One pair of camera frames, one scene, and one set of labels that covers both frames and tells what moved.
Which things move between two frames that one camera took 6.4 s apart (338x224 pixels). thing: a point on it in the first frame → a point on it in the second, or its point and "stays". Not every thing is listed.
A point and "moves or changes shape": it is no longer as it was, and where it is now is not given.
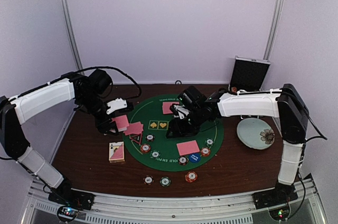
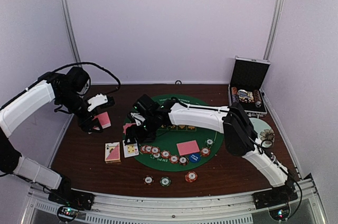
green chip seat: (209, 142) stays
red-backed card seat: (188, 147) stays
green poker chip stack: (165, 181) stays
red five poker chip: (205, 151) stays
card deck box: (116, 152) moves or changes shape
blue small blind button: (195, 157) stays
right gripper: (177, 129) → (135, 135)
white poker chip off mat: (148, 180) stays
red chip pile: (145, 148) stays
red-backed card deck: (122, 122) moves or changes shape
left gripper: (107, 124) → (86, 126)
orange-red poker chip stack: (191, 176) stays
